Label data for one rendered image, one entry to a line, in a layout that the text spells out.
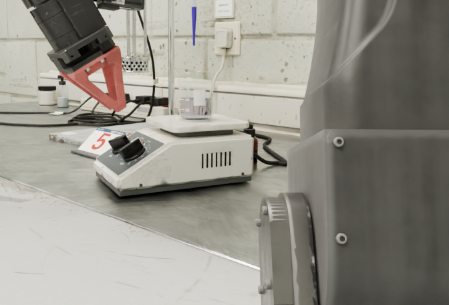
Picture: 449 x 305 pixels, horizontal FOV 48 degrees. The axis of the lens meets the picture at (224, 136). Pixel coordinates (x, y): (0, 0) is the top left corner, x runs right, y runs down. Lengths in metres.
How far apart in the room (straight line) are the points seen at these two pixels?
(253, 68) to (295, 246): 1.13
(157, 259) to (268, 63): 0.85
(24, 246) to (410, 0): 0.43
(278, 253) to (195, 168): 0.52
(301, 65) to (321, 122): 1.03
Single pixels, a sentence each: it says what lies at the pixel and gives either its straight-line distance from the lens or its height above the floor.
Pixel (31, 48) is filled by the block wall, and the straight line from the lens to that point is 2.13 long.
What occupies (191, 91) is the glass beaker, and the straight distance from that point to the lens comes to 0.70.
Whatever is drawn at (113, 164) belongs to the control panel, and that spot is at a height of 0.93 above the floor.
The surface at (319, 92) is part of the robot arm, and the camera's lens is 0.17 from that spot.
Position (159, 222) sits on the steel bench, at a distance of 0.56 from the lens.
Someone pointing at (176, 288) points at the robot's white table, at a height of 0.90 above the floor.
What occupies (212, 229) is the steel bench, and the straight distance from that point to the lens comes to 0.54.
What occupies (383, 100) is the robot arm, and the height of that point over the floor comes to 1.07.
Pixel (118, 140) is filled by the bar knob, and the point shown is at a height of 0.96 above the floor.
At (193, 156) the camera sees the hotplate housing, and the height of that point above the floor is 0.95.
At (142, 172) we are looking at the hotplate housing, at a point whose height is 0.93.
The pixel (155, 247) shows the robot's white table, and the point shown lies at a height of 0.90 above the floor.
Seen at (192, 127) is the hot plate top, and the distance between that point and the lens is 0.67.
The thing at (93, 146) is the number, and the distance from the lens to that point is 0.95.
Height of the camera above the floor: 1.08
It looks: 9 degrees down
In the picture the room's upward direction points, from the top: 1 degrees clockwise
